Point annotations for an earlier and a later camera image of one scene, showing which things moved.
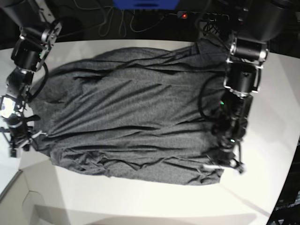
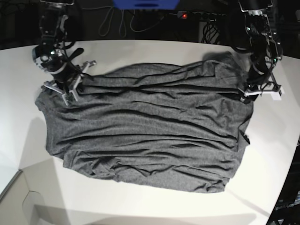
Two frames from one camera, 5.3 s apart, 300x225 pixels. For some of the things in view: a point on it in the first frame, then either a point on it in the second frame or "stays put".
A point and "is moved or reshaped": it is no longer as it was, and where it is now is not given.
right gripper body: (229, 156) to (260, 81)
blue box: (146, 4) stays put
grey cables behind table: (105, 27) stays put
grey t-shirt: (134, 113) is moved or reshaped
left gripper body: (20, 133) to (68, 74)
